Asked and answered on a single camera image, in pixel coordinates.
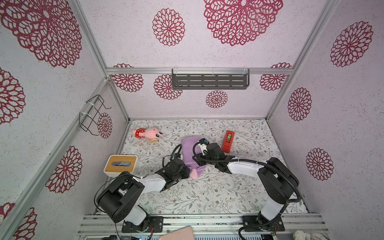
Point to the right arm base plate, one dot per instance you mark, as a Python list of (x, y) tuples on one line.
[(261, 224)]

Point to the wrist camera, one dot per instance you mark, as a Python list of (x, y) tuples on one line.
[(203, 144), (177, 156)]

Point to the black wire wall rack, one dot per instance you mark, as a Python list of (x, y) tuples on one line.
[(87, 118)]

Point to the white cloth bottom right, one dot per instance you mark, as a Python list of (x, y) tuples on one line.
[(304, 235)]

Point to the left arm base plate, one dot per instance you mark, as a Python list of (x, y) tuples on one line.
[(149, 225)]

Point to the pink plush toy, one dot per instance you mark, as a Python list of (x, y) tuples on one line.
[(149, 133)]

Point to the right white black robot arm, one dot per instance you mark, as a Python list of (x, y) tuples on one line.
[(279, 182)]

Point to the red tape dispenser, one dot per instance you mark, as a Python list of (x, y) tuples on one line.
[(228, 142)]

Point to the grey wall shelf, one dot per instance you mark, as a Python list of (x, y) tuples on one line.
[(212, 81)]

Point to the pink wrapping paper sheet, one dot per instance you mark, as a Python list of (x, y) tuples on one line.
[(187, 151)]

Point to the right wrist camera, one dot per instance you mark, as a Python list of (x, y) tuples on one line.
[(203, 144)]

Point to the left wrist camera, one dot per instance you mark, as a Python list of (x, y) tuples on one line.
[(177, 156)]

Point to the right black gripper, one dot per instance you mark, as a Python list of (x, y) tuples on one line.
[(199, 159)]

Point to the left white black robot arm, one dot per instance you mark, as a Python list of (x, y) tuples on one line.
[(119, 199)]

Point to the white wooden tissue box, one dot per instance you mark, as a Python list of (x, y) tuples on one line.
[(116, 164)]

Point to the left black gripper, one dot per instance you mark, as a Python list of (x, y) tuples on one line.
[(186, 174)]

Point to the pink cloth at bottom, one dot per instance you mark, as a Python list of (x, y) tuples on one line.
[(185, 233)]

